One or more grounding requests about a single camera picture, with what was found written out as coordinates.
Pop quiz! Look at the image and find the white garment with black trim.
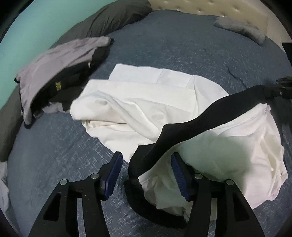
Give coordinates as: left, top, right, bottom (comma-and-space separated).
69, 63, 289, 228

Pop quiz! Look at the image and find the blue bed mattress sheet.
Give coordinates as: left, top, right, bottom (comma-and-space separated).
7, 10, 291, 236

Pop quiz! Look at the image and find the folded grey garment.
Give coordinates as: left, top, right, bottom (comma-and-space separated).
214, 16, 266, 45

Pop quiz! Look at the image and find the cream tufted headboard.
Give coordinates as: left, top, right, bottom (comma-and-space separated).
149, 0, 268, 33

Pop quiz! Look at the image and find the lilac and black jacket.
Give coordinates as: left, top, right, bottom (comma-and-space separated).
14, 36, 114, 127

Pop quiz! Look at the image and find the crumpled light grey blanket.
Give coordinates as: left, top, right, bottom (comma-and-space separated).
0, 162, 10, 213

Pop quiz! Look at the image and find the long dark grey pillow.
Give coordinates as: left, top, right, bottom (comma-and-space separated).
1, 1, 152, 162

